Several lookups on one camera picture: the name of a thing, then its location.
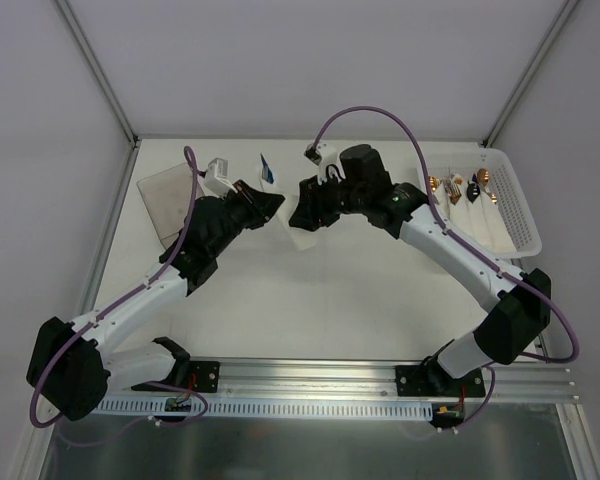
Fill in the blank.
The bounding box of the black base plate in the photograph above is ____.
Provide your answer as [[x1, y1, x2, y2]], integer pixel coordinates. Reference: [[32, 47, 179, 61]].
[[394, 364, 486, 398], [131, 360, 220, 393]]

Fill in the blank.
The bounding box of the rolled napkin with black spoon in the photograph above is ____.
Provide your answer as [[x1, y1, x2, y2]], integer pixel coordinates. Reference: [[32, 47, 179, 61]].
[[466, 182, 493, 249]]

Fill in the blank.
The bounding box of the aluminium mounting rail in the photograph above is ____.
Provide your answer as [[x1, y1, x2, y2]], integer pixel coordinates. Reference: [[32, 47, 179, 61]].
[[104, 354, 581, 402]]

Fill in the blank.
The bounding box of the rolled napkin with copper spoon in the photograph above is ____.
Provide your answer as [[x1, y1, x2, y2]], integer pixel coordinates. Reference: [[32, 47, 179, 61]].
[[428, 176, 445, 205]]

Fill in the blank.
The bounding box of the white paper napkin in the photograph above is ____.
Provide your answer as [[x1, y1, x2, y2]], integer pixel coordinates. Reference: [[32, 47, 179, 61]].
[[259, 173, 317, 251]]

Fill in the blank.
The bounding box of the white slotted cable duct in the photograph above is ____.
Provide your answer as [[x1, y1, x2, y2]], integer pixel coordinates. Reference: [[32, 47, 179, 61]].
[[94, 395, 433, 422]]

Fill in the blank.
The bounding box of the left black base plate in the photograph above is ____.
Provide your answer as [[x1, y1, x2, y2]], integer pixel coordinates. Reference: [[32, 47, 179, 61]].
[[131, 360, 220, 393]]

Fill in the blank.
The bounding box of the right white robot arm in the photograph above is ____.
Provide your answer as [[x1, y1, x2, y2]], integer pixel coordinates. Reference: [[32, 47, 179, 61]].
[[289, 144, 551, 396]]

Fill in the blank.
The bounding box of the smoky transparent plastic container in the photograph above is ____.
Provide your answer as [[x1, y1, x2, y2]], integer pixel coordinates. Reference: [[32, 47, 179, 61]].
[[137, 163, 193, 249]]

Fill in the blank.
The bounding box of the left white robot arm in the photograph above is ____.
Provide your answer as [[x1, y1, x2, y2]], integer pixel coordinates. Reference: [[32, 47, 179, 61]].
[[26, 180, 285, 428]]

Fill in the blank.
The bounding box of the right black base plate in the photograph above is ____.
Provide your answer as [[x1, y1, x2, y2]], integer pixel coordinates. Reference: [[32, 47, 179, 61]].
[[394, 364, 486, 398]]

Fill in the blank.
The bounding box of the white perforated plastic basket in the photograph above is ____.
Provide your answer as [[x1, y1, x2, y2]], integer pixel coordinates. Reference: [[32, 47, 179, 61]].
[[416, 148, 542, 259]]

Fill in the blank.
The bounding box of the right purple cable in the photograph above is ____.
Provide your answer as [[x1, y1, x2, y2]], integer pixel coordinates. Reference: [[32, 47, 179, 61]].
[[304, 105, 581, 431]]

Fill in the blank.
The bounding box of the copper spoon in basket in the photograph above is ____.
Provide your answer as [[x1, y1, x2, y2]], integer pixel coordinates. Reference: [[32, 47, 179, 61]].
[[475, 168, 498, 204]]

